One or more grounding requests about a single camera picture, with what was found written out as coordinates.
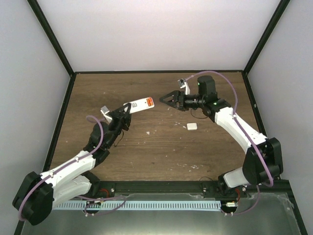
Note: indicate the metal front plate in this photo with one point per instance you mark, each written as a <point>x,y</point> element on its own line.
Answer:
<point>259,214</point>

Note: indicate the orange battery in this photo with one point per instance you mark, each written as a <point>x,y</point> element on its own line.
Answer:
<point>150,104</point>
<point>149,100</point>

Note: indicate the black enclosure frame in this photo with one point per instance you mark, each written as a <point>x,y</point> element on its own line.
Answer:
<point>38,12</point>

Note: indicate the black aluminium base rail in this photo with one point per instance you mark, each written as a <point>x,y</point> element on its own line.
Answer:
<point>209,189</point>

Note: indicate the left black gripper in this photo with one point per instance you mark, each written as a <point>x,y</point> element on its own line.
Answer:
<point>124,119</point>

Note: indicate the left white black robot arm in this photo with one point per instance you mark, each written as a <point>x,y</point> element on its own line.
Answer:
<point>40,193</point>

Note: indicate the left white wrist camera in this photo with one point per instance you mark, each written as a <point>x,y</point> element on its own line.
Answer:
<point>106,114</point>

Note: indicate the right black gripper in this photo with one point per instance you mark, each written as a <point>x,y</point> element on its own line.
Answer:
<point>179,96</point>

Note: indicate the white remote control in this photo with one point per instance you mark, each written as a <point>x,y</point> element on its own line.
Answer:
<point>140,105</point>

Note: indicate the white battery cover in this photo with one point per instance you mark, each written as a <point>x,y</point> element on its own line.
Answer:
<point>191,126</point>

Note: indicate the light blue slotted cable duct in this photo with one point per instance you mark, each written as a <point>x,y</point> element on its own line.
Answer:
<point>143,205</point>

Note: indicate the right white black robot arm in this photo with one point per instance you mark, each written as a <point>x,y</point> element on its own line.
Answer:
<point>263,160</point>

